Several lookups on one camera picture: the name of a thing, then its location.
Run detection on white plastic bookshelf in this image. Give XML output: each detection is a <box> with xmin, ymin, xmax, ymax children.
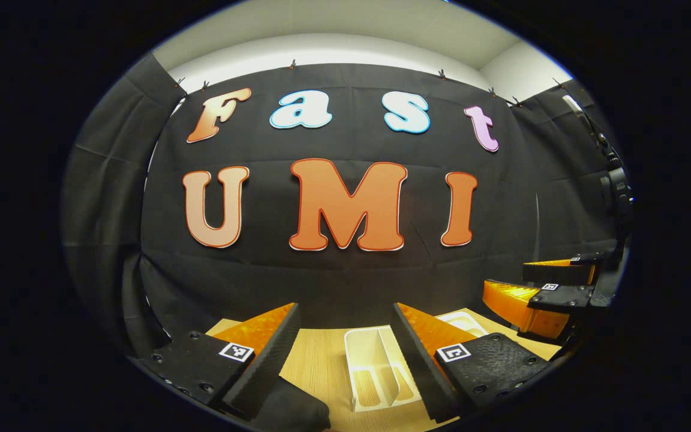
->
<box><xmin>344</xmin><ymin>309</ymin><xmax>490</xmax><ymax>413</ymax></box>

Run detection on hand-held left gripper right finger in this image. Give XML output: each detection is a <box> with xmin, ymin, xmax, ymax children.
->
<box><xmin>392</xmin><ymin>302</ymin><xmax>553</xmax><ymax>424</ymax></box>

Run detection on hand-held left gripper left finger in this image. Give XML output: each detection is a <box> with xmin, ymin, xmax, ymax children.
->
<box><xmin>139</xmin><ymin>302</ymin><xmax>301</xmax><ymax>421</ymax></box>

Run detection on black backdrop cloth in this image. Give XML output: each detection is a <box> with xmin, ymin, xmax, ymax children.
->
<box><xmin>61</xmin><ymin>54</ymin><xmax>628</xmax><ymax>361</ymax></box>

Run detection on black schoolbag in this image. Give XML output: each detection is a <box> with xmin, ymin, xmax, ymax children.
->
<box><xmin>250</xmin><ymin>377</ymin><xmax>332</xmax><ymax>432</ymax></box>

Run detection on black tripod stand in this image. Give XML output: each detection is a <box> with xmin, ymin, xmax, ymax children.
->
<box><xmin>561</xmin><ymin>94</ymin><xmax>635</xmax><ymax>218</ymax></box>

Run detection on row of small cloth clips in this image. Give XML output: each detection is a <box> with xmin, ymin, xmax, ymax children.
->
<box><xmin>172</xmin><ymin>57</ymin><xmax>568</xmax><ymax>107</ymax></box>

